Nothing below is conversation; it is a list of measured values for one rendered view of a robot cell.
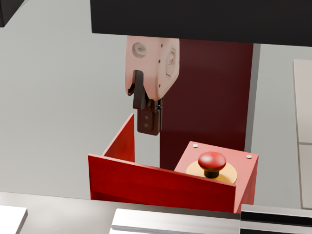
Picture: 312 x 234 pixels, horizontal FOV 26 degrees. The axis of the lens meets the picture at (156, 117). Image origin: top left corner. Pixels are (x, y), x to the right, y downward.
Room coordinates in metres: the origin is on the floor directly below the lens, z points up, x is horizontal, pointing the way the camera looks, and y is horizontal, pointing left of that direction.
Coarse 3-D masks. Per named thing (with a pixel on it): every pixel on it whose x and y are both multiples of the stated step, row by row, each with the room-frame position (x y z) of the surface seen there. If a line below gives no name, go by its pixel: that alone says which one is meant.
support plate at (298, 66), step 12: (300, 60) 0.68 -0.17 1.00; (300, 72) 0.66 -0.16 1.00; (300, 84) 0.63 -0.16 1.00; (300, 96) 0.60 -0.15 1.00; (300, 108) 0.58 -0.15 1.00; (300, 120) 0.56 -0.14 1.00; (300, 132) 0.54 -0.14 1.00; (300, 144) 0.52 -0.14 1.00; (300, 156) 0.50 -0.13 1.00; (300, 168) 0.48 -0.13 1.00; (300, 180) 0.47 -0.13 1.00; (300, 192) 0.45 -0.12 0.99
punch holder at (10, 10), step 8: (0, 0) 0.40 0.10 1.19; (8, 0) 0.41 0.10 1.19; (16, 0) 0.43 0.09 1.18; (24, 0) 0.45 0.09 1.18; (0, 8) 0.40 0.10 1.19; (8, 8) 0.41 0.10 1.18; (16, 8) 0.43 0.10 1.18; (0, 16) 0.40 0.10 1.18; (8, 16) 0.41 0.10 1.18; (0, 24) 0.40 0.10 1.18
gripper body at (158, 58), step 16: (128, 48) 0.78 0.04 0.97; (144, 48) 0.78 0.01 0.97; (160, 48) 0.77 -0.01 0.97; (176, 48) 0.83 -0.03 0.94; (128, 64) 0.77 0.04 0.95; (144, 64) 0.76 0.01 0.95; (160, 64) 0.77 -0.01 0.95; (176, 64) 0.83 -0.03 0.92; (128, 80) 0.77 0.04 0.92; (144, 80) 0.76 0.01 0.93; (160, 80) 0.77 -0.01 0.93; (160, 96) 0.77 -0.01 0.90
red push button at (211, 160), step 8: (208, 152) 0.77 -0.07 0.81; (216, 152) 0.77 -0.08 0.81; (200, 160) 0.75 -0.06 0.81; (208, 160) 0.75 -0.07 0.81; (216, 160) 0.75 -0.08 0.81; (224, 160) 0.75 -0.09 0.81; (208, 168) 0.74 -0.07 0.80; (216, 168) 0.74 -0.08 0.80; (208, 176) 0.75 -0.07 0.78; (216, 176) 0.75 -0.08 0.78
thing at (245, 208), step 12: (240, 216) 0.42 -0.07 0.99; (252, 216) 0.42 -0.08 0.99; (264, 216) 0.42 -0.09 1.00; (276, 216) 0.42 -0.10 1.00; (288, 216) 0.42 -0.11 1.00; (300, 216) 0.42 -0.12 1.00; (240, 228) 0.40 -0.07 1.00; (252, 228) 0.40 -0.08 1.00; (264, 228) 0.40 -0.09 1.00; (276, 228) 0.40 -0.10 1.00; (288, 228) 0.40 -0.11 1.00; (300, 228) 0.40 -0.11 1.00
